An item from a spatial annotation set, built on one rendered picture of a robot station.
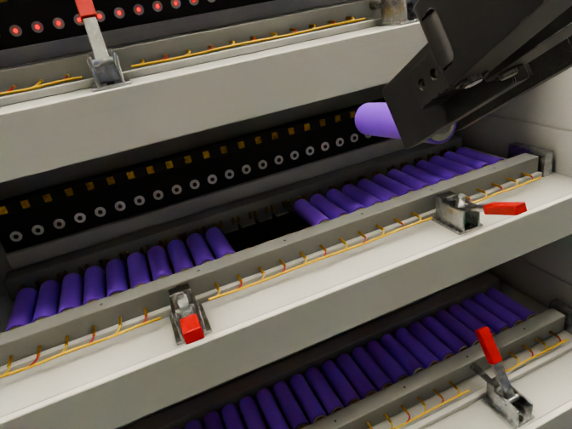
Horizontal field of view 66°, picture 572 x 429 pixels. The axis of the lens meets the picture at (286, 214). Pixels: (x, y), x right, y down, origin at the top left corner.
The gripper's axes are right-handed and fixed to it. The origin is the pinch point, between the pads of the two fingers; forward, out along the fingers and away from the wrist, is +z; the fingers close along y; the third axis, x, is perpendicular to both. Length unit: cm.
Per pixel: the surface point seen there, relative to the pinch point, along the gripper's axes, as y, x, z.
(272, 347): 8.7, 10.9, 22.1
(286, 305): 6.5, 8.0, 21.2
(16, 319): 27.3, 1.0, 26.7
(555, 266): -27.6, 18.0, 31.9
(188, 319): 13.9, 5.7, 16.7
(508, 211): -12.2, 7.6, 16.2
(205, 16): 1.3, -23.9, 32.3
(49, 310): 24.8, 1.2, 27.0
